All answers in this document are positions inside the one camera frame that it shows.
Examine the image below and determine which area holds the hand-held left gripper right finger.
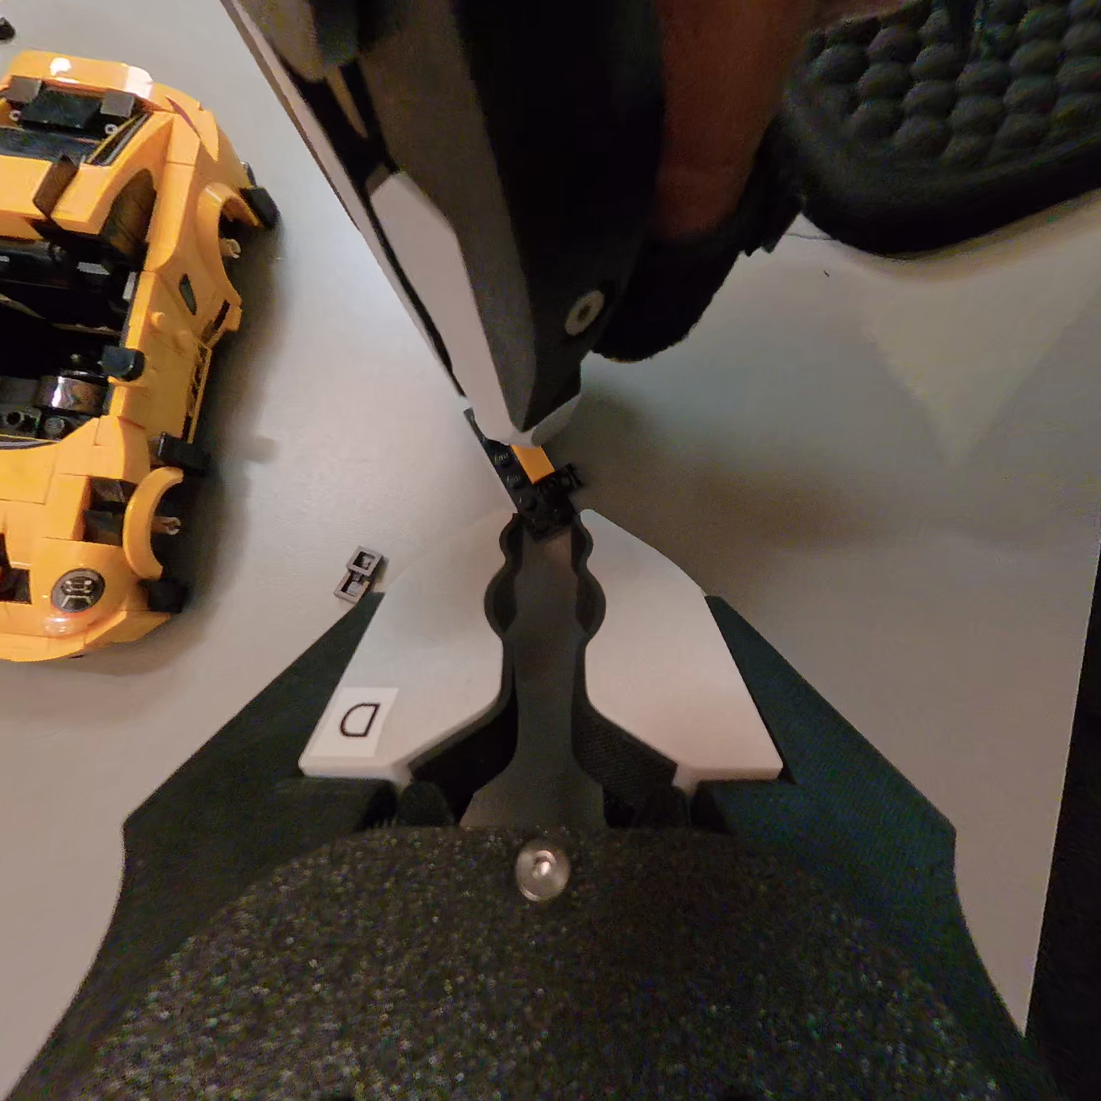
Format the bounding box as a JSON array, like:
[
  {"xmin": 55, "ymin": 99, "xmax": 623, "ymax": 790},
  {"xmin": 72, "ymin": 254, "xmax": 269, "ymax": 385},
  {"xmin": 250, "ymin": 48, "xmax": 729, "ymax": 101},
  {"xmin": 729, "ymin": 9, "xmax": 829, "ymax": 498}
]
[{"xmin": 567, "ymin": 509, "xmax": 786, "ymax": 788}]

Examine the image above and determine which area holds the black yellow lego plate assembly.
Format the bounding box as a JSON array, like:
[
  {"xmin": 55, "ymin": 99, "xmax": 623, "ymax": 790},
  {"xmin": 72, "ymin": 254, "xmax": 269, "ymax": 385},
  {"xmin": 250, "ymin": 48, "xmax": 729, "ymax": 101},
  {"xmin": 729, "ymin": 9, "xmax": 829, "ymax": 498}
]
[{"xmin": 464, "ymin": 408, "xmax": 582, "ymax": 541}]

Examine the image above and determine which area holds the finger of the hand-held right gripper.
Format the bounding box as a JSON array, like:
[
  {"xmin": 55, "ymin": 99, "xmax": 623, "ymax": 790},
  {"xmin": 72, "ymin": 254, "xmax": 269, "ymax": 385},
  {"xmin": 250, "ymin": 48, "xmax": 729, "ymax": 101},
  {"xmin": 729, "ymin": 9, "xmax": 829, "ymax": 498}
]
[
  {"xmin": 368, "ymin": 168, "xmax": 582, "ymax": 447},
  {"xmin": 334, "ymin": 172, "xmax": 473, "ymax": 415}
]

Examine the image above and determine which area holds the person's dark clothed torso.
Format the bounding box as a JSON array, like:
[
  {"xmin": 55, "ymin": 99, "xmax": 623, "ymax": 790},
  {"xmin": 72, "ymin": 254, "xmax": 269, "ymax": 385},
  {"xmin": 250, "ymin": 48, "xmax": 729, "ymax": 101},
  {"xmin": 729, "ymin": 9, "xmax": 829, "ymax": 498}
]
[{"xmin": 1023, "ymin": 524, "xmax": 1101, "ymax": 1101}]

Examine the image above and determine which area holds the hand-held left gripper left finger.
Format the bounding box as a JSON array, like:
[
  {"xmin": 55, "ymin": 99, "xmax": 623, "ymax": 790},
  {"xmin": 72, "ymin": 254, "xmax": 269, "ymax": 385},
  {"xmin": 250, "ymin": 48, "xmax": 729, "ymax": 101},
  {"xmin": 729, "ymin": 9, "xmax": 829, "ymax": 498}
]
[{"xmin": 297, "ymin": 511, "xmax": 522, "ymax": 784}]

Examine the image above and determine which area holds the person's right hand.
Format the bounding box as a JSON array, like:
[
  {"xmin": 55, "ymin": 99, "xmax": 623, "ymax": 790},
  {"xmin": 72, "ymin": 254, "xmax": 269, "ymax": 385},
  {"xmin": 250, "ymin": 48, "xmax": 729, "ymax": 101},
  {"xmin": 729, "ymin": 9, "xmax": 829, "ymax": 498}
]
[{"xmin": 655, "ymin": 0, "xmax": 814, "ymax": 239}]

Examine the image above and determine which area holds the person's right forearm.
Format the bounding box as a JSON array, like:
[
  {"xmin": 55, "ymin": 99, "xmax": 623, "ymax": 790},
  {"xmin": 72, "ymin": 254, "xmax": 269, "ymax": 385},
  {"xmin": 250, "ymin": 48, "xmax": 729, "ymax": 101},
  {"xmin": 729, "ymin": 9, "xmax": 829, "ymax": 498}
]
[{"xmin": 773, "ymin": 0, "xmax": 1101, "ymax": 256}]

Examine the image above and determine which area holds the yellow lego car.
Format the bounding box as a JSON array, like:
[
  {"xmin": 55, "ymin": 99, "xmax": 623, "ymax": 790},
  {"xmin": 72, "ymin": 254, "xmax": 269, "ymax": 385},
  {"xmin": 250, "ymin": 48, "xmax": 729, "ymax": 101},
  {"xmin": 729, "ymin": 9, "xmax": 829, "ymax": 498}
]
[{"xmin": 0, "ymin": 50, "xmax": 280, "ymax": 662}]

